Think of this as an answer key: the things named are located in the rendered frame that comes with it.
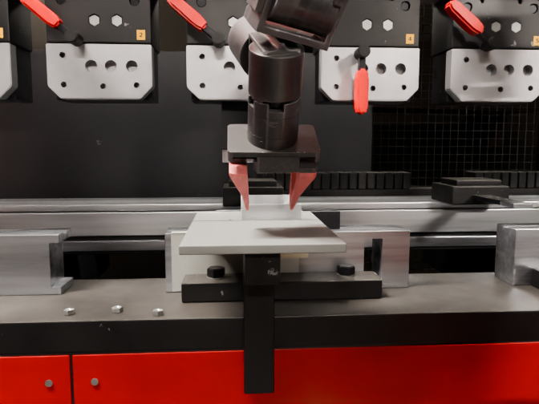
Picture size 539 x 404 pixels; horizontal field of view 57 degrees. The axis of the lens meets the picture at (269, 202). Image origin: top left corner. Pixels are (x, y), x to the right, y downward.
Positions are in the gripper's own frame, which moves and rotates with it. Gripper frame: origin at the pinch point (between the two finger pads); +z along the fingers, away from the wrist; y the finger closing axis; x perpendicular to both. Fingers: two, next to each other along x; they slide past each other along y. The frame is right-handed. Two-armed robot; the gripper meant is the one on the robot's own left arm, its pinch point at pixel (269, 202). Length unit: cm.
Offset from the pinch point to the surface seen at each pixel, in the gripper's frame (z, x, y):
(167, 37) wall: 41, -185, 35
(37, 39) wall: 39, -172, 89
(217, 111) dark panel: 21, -67, 8
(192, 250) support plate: -1.2, 10.1, 8.8
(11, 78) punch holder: -7.2, -20.7, 36.2
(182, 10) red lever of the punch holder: -16.9, -21.9, 11.3
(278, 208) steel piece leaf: 5.8, -6.4, -1.9
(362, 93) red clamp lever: -7.3, -16.3, -14.1
